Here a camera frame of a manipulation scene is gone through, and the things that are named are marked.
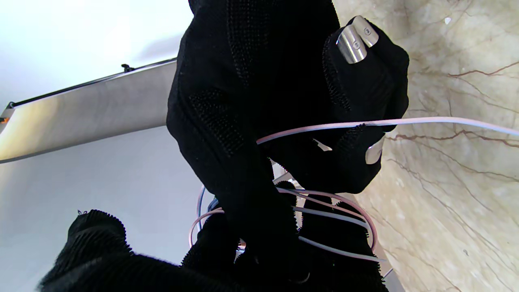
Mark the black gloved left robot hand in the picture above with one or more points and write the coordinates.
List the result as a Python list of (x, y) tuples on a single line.
[(336, 271)]

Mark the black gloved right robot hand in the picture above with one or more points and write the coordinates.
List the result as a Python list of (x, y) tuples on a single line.
[(259, 81)]

